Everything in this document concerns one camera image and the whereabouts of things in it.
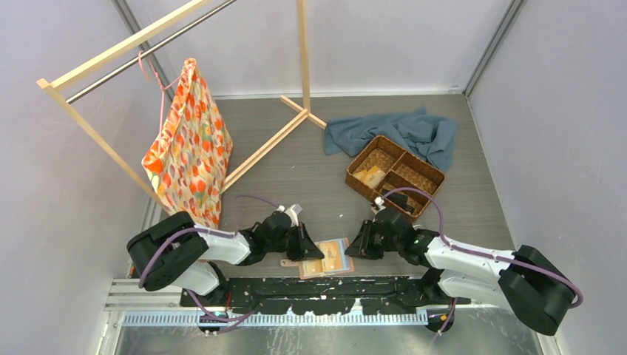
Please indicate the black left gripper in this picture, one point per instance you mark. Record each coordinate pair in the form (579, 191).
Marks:
(304, 248)

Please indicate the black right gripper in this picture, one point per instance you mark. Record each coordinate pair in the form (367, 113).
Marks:
(362, 245)

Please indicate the yellow credit card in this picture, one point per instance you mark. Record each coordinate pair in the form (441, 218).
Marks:
(373, 177)
(335, 260)
(311, 268)

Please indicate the orange credit card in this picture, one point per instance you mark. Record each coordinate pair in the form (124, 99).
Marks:
(361, 175)

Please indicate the woven wicker divided basket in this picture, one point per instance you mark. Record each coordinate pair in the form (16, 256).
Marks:
(403, 169)

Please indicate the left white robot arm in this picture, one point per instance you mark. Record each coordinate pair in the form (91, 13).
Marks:
(177, 251)

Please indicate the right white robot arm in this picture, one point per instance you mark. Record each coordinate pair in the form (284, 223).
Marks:
(522, 282)

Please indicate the blue-grey crumpled cloth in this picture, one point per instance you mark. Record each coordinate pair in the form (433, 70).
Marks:
(429, 137)

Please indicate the orange floral hanging garment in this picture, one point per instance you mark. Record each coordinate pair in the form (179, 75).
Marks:
(188, 161)

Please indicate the pink clothes hanger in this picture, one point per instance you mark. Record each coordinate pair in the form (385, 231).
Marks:
(163, 88)

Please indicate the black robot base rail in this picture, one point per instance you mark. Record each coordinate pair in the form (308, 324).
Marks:
(323, 296)

